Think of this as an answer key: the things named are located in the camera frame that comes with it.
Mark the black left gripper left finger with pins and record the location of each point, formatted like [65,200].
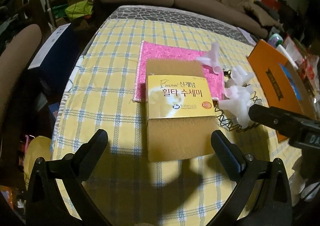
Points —
[80,165]

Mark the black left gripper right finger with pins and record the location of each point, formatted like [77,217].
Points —
[235,163]

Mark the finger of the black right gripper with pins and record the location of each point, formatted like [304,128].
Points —
[285,122]

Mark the black zigzag wire headband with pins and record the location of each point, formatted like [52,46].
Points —
[228,120]

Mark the white PVC fitting pile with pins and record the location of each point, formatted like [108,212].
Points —
[238,101]

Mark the yellow scrubber sponge box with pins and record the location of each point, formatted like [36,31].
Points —
[180,117]

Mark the pink microfiber cloth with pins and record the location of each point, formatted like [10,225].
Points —
[165,60]

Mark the white PVC pipe fitting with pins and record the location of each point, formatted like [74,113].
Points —
[211,58]

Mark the orange cardboard box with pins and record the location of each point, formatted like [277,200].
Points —
[265,61]

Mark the white tissue box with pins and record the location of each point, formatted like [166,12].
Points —
[283,51]

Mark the yellow checkered tablecloth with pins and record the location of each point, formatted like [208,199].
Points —
[125,186]

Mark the brown cushion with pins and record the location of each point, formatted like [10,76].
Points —
[262,16]

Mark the dark blue long box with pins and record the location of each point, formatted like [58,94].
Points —
[55,59]

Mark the red box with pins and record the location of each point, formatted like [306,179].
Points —
[272,4]

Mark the brown chair back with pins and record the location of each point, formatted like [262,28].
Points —
[15,58]

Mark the green bag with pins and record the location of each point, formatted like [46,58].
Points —
[79,9]

